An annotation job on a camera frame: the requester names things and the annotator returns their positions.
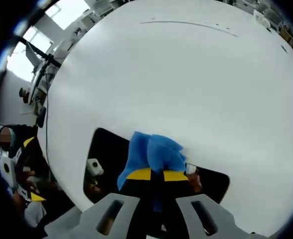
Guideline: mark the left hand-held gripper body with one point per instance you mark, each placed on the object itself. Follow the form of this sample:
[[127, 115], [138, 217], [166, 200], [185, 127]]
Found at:
[[8, 171]]

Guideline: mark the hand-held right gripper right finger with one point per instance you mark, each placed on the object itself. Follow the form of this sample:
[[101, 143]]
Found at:
[[181, 211]]

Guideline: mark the small dark flat object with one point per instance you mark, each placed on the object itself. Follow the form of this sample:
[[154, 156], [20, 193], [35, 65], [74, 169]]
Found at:
[[284, 48]]

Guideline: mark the blue cleaning cloth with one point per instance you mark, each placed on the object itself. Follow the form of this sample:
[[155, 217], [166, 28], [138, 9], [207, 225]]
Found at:
[[146, 152]]

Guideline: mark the person's left hand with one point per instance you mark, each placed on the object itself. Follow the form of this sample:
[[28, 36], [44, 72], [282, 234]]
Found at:
[[28, 175]]

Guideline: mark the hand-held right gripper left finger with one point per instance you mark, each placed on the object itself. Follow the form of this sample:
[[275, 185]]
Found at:
[[136, 211]]

